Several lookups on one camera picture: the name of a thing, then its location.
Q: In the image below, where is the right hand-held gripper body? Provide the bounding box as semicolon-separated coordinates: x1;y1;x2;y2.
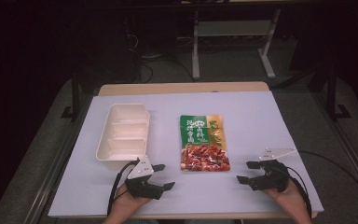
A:
249;147;298;193

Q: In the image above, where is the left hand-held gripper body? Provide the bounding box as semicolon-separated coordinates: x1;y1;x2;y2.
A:
124;155;166;201

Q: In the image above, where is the white compartment tray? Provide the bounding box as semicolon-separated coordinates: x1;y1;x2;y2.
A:
95;103;151;172

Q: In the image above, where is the green and red snack packet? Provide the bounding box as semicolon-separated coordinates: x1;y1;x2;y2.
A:
179;114;231;173

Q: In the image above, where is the person's left hand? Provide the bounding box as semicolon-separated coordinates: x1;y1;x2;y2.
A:
110;183;152;219

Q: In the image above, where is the person's right hand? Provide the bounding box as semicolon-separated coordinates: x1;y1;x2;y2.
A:
263;180;310;219

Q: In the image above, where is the pale table mat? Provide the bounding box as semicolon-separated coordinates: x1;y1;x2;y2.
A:
48;91;324;218

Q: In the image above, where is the black metal stand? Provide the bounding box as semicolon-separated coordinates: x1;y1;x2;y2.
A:
325;62;352;121
60;69;82;121

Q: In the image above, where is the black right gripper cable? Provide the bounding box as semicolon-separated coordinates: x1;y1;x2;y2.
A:
283;166;313;219

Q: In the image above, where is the long black cable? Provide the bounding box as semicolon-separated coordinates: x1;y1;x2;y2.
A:
296;150;358;200

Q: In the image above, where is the aluminium rail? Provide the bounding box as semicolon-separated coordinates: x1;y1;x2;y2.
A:
311;91;358;203
22;92;95;224

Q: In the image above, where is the black floor cable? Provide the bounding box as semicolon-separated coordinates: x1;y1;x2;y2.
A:
135;60;155;84

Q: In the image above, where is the white metal table frame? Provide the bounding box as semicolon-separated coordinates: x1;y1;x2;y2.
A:
191;8;282;80

